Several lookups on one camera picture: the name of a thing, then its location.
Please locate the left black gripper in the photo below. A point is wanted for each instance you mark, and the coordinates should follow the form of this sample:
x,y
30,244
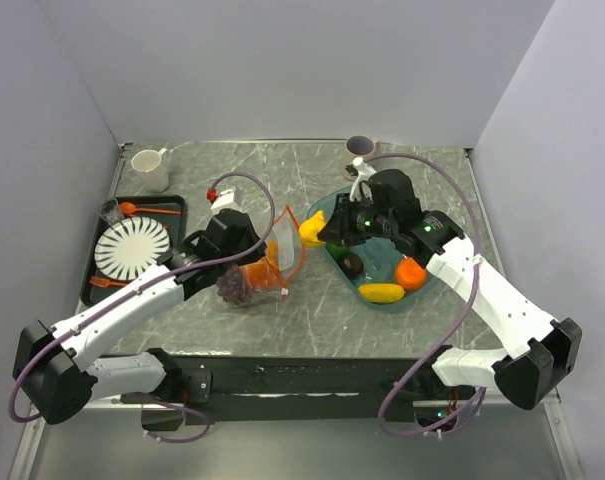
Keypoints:
x,y
254,256

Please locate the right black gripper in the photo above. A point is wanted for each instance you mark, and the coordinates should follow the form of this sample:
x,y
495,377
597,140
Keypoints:
x,y
338,230

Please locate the yellow lemon piece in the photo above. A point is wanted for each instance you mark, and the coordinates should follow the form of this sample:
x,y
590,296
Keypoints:
x,y
309,230

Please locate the small orange pumpkin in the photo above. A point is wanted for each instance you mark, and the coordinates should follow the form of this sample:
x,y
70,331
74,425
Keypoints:
x,y
260,276

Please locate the purple grape bunch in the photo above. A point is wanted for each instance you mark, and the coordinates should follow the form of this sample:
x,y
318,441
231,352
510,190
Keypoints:
x,y
233,287

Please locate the clear zip top bag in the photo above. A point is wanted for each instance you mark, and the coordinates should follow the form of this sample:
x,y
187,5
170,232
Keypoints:
x,y
291,256

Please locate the orange tangerine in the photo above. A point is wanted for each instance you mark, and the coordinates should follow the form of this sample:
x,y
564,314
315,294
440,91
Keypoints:
x,y
410,275

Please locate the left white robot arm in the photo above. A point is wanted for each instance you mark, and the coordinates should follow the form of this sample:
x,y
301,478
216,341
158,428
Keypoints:
x,y
63,367

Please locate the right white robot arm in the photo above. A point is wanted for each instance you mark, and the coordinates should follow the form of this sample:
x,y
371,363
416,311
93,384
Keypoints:
x,y
537,352

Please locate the teal plastic food container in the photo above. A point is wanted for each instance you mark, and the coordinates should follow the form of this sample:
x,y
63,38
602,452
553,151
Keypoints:
x,y
380,259

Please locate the green lime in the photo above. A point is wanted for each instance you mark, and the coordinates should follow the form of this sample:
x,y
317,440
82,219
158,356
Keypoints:
x,y
337,252

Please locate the dark avocado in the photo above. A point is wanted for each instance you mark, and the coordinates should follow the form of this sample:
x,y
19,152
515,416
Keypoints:
x,y
351,265

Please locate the beige mug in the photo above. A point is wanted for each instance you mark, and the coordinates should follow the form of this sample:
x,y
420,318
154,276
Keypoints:
x,y
358,146

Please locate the white cup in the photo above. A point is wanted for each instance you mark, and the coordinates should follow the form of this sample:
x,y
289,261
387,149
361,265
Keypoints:
x,y
152,169

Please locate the orange plastic spoon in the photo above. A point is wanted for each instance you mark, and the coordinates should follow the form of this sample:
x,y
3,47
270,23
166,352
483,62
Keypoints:
x,y
130,209

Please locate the white striped plate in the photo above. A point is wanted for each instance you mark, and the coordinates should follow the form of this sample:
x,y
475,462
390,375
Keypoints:
x,y
128,248

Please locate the clear small glass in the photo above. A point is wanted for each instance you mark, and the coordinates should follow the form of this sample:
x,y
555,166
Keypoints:
x,y
111,212

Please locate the orange plastic fork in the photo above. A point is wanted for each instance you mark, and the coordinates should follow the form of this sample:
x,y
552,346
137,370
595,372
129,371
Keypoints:
x,y
105,282

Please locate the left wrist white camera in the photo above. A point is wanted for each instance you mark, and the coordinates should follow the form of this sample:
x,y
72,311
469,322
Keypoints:
x,y
227,199

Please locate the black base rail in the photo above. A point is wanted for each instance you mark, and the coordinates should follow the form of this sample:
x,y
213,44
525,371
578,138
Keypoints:
x,y
231,388

